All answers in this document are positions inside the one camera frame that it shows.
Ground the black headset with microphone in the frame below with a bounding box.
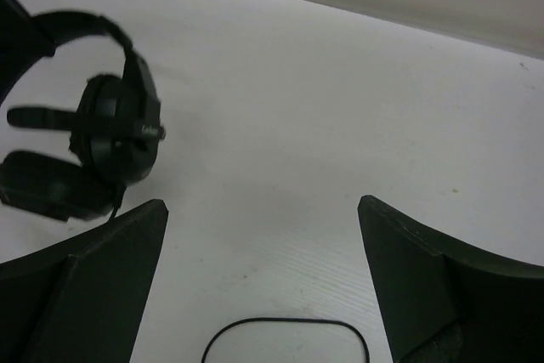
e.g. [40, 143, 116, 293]
[1, 10, 166, 222]

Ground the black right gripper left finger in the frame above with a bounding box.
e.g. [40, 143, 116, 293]
[1, 199, 168, 362]

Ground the thin black headset cable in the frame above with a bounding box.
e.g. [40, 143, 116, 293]
[201, 316, 371, 363]

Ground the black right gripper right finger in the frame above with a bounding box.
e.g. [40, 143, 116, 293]
[358, 196, 543, 362]

